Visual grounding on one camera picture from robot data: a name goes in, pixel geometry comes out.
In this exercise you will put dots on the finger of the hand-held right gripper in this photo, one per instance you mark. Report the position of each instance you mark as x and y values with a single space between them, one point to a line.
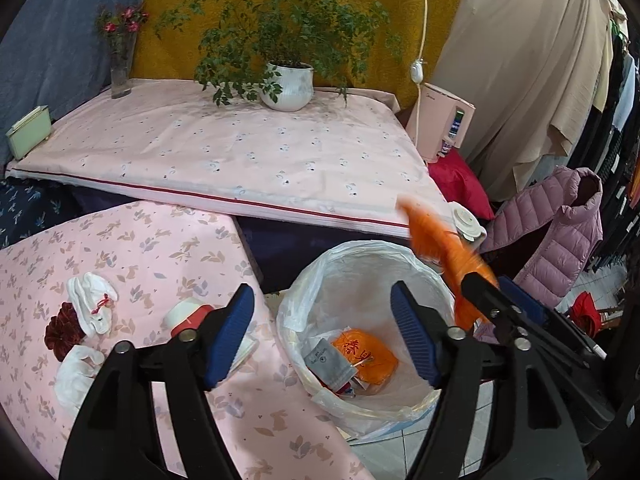
487 300
522 300

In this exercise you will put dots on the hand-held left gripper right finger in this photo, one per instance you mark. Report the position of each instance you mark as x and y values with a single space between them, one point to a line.
415 340

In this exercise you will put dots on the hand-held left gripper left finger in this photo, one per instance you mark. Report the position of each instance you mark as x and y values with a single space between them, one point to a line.
227 340

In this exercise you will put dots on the red and white paper cup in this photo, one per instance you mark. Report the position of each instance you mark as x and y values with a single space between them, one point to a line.
187 312

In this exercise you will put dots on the orange plastic bag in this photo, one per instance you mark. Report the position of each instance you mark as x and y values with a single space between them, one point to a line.
365 357
452 255

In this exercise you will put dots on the red white torn wrapper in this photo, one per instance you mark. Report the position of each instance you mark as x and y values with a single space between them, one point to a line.
356 388

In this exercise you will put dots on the grey foil packet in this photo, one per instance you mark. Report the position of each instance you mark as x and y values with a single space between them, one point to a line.
327 360

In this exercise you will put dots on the trash bin with white liner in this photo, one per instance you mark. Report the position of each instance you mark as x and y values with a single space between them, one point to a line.
345 280

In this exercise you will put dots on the dark red fabric flower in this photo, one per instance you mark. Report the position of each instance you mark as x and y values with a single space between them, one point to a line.
62 332

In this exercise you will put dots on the red fabric item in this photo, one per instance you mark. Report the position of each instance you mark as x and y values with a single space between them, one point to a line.
587 312

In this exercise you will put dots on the pink down jacket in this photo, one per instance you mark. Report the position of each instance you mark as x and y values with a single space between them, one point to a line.
550 240

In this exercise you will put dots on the white kettle lid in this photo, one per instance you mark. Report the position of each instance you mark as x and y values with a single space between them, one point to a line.
466 222

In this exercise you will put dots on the pink rabbit print cloth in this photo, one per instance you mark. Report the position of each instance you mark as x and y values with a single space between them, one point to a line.
150 260

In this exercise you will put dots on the red cushion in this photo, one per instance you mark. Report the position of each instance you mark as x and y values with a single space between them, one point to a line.
457 185

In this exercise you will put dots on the dark purple cloth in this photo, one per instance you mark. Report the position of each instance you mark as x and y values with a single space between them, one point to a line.
310 242

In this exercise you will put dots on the pink quilt with red stripe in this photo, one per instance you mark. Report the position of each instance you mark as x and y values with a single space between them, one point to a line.
225 160

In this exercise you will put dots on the pink water dispenser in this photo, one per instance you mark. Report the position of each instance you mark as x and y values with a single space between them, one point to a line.
432 125

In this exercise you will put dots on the row of hanging clothes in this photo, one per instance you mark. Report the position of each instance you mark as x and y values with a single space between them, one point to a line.
617 135

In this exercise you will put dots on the navy floral cloth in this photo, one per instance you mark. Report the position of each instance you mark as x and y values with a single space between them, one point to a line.
30 205

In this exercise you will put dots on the beige curtain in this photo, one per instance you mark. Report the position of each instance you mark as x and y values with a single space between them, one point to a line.
525 60

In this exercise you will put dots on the green plant in white pot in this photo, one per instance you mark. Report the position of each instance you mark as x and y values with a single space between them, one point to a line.
287 87

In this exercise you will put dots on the pale green tissue box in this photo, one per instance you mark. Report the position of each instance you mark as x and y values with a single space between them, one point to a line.
29 132

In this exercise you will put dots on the glass vase with red flowers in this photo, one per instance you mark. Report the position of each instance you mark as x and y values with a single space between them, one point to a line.
121 70

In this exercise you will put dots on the mustard yellow wall cloth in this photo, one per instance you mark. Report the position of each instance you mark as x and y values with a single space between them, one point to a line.
165 60

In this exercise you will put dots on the blue grey wall cloth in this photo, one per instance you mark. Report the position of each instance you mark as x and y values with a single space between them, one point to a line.
50 50

